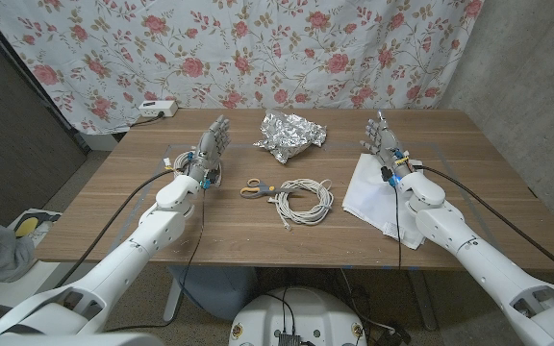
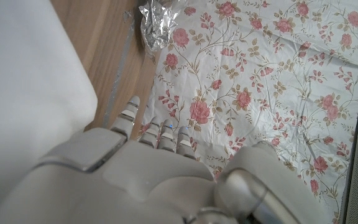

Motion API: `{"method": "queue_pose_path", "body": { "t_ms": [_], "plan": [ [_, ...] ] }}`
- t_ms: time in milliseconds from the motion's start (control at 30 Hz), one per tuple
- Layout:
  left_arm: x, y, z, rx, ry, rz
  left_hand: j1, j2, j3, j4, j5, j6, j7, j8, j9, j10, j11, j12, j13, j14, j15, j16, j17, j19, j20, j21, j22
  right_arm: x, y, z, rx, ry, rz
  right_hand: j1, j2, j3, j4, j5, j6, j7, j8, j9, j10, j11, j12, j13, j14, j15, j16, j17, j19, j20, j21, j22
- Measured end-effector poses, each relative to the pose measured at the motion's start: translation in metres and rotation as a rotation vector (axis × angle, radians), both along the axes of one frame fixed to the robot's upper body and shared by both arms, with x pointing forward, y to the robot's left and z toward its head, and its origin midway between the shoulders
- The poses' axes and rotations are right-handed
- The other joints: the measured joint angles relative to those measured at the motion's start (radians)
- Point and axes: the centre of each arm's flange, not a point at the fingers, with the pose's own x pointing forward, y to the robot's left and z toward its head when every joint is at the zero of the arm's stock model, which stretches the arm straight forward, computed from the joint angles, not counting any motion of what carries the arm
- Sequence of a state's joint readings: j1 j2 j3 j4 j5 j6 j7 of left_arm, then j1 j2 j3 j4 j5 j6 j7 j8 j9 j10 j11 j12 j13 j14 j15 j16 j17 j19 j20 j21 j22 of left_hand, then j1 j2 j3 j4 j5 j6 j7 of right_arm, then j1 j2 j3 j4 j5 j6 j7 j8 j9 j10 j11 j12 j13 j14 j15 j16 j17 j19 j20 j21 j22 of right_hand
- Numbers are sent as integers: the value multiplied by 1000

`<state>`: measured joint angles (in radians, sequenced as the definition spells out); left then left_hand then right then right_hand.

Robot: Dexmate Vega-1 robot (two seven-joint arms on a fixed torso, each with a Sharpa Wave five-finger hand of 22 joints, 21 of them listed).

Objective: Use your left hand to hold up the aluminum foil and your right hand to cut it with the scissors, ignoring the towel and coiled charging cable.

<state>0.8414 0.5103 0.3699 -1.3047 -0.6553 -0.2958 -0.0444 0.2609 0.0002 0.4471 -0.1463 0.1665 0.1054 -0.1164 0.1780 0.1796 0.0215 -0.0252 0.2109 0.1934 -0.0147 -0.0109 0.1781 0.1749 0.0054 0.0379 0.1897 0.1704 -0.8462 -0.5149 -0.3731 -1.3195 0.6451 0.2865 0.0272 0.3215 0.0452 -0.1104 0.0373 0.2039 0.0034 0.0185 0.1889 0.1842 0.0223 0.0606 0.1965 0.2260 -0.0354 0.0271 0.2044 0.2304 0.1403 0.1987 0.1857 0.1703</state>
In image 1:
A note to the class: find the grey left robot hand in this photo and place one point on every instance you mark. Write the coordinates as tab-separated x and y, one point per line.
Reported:
207	154

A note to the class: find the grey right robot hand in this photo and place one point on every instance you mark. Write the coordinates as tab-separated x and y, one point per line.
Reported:
387	146

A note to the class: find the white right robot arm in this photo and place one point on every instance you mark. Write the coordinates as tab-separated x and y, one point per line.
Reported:
474	254

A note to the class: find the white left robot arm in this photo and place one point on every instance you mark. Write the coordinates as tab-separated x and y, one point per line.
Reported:
128	250

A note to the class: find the white towel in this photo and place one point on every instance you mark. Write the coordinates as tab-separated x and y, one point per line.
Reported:
373	197

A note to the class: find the crumpled aluminum foil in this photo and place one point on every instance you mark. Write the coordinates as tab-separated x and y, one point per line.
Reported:
289	134

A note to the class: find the white power strip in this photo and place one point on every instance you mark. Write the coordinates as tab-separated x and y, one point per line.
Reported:
159	108

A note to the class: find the floral print backdrop curtain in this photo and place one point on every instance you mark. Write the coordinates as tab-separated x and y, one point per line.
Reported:
258	57

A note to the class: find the blue grey stool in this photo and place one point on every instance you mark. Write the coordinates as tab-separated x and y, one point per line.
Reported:
214	288

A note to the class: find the white table leg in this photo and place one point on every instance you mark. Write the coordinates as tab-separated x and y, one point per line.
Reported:
172	300

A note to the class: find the grey table leg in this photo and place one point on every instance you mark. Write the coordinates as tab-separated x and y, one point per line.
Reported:
423	303

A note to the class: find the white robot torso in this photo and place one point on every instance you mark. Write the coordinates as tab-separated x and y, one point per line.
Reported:
306	312

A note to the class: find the black adapter on floor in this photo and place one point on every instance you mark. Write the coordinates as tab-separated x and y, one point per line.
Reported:
395	335

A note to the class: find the white floor board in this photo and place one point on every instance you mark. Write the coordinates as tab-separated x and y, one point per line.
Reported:
27	288

